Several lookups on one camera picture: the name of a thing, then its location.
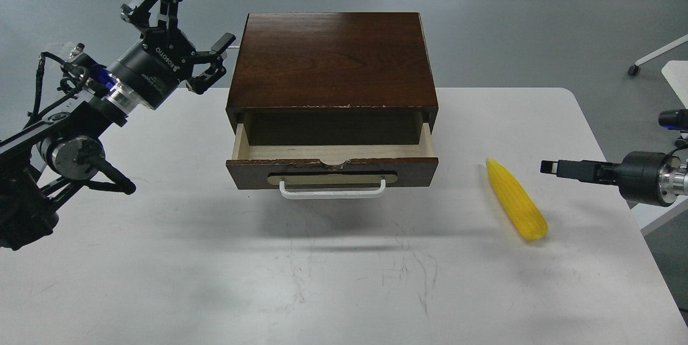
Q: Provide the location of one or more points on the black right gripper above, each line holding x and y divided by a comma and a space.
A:
642, 177

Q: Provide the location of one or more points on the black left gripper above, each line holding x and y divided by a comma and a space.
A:
153, 66

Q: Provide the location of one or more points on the yellow corn cob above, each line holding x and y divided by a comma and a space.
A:
521, 210

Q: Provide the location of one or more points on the wooden drawer with white handle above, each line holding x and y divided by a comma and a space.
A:
332, 171

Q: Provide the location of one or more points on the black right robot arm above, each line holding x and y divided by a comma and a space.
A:
650, 178

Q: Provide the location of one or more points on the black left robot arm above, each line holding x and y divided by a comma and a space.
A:
59, 152

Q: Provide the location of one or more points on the dark wooden drawer cabinet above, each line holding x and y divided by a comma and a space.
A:
340, 78

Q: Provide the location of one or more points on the white chair leg with caster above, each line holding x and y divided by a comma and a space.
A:
634, 69

